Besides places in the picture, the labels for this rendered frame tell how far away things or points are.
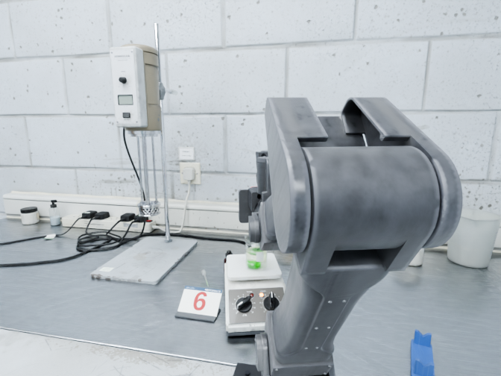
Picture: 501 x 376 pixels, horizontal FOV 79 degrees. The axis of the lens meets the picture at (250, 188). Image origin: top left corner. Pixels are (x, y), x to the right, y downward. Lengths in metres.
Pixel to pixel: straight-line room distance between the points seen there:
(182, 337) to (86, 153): 0.99
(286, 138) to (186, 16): 1.11
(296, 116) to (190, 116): 1.02
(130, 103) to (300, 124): 0.72
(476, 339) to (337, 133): 0.60
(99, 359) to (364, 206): 0.58
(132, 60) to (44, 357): 0.67
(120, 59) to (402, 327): 0.90
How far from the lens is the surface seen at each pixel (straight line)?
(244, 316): 0.65
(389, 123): 0.22
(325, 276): 0.21
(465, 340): 0.77
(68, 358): 0.69
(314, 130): 0.19
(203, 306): 0.72
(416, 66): 1.18
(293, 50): 1.15
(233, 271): 0.70
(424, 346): 0.70
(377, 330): 0.72
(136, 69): 0.88
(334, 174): 0.16
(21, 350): 0.76
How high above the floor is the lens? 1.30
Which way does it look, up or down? 11 degrees down
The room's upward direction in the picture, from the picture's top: straight up
